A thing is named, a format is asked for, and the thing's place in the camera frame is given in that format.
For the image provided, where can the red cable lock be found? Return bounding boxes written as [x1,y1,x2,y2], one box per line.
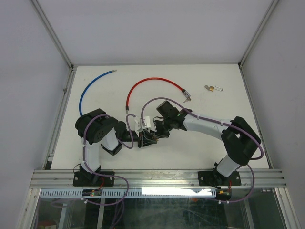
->
[125,77,191,114]

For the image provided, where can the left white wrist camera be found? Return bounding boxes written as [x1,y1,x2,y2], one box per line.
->
[133,116,143,133]

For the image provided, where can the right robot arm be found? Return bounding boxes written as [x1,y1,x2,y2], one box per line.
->
[155,101,261,187]

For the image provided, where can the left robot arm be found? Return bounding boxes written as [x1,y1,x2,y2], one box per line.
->
[75,109,157,185]

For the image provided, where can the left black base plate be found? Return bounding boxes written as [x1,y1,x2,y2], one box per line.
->
[72,170,115,187]

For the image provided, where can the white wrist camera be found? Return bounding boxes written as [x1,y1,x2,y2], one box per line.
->
[140,116,151,130]
[133,116,143,133]

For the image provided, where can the white slotted cable duct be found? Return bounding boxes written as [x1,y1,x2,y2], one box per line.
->
[40,187,216,199]

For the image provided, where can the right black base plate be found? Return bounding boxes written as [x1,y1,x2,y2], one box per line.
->
[198,170,241,187]

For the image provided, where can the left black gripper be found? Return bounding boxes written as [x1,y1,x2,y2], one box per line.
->
[119,130,155,147]

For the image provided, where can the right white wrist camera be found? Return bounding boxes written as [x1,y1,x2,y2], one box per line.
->
[140,116,151,130]

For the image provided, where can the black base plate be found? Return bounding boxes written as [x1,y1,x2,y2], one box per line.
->
[198,170,241,187]
[72,170,115,187]

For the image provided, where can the blue cable lock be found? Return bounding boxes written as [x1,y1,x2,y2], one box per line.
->
[79,69,117,117]

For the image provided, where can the small brass padlock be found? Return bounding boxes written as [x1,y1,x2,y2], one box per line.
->
[204,85,223,92]

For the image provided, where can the aluminium mounting rail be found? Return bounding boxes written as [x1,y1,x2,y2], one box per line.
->
[30,169,287,189]

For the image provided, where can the red cable lock keys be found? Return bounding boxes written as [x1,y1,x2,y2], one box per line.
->
[184,97,191,103]

